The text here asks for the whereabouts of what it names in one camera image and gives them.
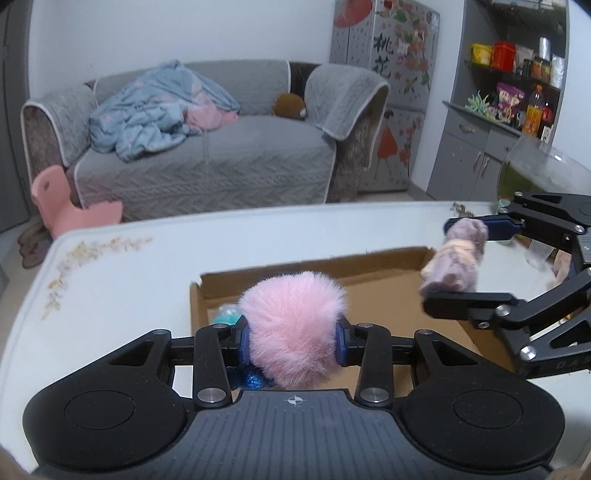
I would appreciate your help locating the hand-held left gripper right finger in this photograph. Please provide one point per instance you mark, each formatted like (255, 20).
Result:
(341, 345)

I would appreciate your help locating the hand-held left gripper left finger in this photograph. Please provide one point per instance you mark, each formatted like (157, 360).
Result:
(245, 347)

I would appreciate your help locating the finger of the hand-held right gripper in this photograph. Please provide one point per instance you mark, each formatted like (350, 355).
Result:
(501, 227)
(461, 307)

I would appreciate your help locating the blue sock roll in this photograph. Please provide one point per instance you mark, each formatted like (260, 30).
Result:
(251, 378)

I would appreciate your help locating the purple beige plush roll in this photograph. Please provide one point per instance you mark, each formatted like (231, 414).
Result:
(455, 263)

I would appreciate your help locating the pink fluffy ball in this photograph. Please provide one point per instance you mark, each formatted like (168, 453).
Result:
(291, 323)

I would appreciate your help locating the cardboard box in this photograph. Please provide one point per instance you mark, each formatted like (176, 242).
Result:
(383, 290)

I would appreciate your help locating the teal sock roll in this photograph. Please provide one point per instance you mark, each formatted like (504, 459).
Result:
(226, 315)

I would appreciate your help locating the pile of seed shells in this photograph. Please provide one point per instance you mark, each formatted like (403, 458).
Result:
(461, 210)

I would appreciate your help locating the glass fish bowl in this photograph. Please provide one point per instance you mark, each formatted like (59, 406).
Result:
(535, 166)

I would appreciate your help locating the grey cupboard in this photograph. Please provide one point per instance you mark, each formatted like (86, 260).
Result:
(466, 152)

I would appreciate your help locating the dark bottle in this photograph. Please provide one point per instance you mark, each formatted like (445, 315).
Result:
(546, 121)

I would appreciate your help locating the orange drink bottle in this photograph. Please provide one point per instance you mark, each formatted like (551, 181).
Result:
(534, 113)

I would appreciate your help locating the green plant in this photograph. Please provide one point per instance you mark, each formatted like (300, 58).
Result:
(477, 103)

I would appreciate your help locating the purple snack bag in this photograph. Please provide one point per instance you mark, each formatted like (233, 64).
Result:
(510, 99)

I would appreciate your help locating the brown jar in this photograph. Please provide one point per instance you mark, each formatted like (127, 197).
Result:
(540, 69)

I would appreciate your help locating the white roll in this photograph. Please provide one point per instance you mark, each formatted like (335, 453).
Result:
(557, 71)

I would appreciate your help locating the red container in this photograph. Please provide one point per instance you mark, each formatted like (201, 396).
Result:
(503, 56)

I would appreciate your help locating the yellow tub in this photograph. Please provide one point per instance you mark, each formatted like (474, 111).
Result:
(481, 54)

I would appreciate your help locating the grey sofa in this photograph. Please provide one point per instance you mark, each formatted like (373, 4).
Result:
(207, 170)

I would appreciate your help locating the silver roll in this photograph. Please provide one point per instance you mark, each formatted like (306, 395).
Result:
(545, 48)

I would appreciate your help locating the pink plastic chair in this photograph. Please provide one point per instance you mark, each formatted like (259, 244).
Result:
(60, 207)

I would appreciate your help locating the pink cloth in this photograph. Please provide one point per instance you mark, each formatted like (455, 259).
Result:
(205, 117)

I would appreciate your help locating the pair of slippers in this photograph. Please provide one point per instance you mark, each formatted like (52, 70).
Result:
(32, 244)

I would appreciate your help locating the brown plush toy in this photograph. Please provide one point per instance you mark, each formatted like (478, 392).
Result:
(288, 106)

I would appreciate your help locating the light blue blanket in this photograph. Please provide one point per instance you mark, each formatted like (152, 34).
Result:
(147, 115)

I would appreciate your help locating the grey door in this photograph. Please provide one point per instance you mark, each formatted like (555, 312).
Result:
(11, 138)

